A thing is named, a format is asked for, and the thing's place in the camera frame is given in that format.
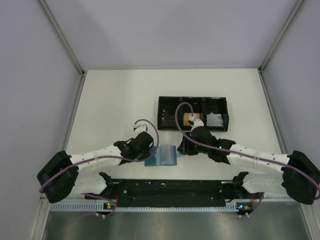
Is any blue leather card holder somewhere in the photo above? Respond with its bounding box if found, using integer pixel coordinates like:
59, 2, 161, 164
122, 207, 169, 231
144, 144, 177, 167

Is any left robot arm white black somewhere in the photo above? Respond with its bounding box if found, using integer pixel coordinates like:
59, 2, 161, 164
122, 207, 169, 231
37, 131, 159, 204

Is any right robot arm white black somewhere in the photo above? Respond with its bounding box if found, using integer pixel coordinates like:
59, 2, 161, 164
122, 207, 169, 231
182, 126, 320, 205

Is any silver cards stack in tray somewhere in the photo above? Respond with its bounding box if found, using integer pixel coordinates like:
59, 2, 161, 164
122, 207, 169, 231
206, 112, 224, 127

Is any gold cards stack in tray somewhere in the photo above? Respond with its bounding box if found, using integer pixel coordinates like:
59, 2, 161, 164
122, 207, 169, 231
183, 113, 203, 127

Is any black VIP cards stack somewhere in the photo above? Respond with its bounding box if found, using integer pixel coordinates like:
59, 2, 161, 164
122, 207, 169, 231
160, 107, 177, 130

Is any black three-compartment tray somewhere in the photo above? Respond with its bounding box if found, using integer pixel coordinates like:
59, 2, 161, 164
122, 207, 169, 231
157, 96, 229, 132

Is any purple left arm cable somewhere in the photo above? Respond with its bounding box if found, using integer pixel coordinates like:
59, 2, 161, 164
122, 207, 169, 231
39, 118, 160, 193

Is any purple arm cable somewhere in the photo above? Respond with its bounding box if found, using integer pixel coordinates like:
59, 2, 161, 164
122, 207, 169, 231
174, 102, 320, 201
39, 118, 160, 193

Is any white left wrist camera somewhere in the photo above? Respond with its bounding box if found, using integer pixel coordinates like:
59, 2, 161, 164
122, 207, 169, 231
132, 123, 148, 133

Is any light blue cable duct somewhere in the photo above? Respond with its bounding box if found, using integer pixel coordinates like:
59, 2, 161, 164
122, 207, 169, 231
49, 201, 253, 213

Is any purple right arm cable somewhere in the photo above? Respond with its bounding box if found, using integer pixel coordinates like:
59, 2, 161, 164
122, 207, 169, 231
174, 102, 320, 201

